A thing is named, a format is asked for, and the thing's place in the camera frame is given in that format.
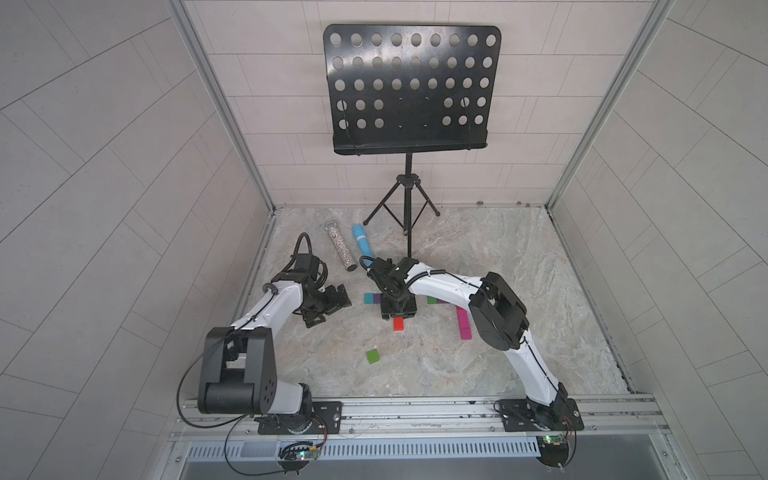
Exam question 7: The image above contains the magenta rectangular block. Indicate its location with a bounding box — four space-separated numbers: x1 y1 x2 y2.
456 307 472 340

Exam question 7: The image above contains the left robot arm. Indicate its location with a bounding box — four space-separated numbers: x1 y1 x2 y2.
197 232 351 431

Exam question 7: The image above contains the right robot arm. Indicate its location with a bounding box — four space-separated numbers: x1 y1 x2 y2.
360 256 584 432

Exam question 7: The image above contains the glittery silver microphone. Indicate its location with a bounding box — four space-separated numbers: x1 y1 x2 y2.
324 220 357 272

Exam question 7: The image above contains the blue microphone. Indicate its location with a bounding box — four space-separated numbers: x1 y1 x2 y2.
352 224 373 257

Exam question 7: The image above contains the left circuit board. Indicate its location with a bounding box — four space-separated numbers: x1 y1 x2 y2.
277 441 322 474

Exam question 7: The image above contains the circuit board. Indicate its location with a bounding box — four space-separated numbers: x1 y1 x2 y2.
536 435 571 469
277 441 322 474

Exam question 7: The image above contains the black perforated music stand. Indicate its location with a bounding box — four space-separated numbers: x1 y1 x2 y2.
323 23 502 239

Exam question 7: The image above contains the right circuit board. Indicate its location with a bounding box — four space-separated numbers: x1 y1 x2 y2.
536 435 571 469

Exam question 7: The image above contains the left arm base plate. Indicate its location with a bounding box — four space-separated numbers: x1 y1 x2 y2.
257 401 343 436

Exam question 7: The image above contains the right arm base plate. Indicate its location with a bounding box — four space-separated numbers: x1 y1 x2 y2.
493 399 584 432

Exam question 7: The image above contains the aluminium front rail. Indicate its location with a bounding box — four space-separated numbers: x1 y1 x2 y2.
170 394 671 441

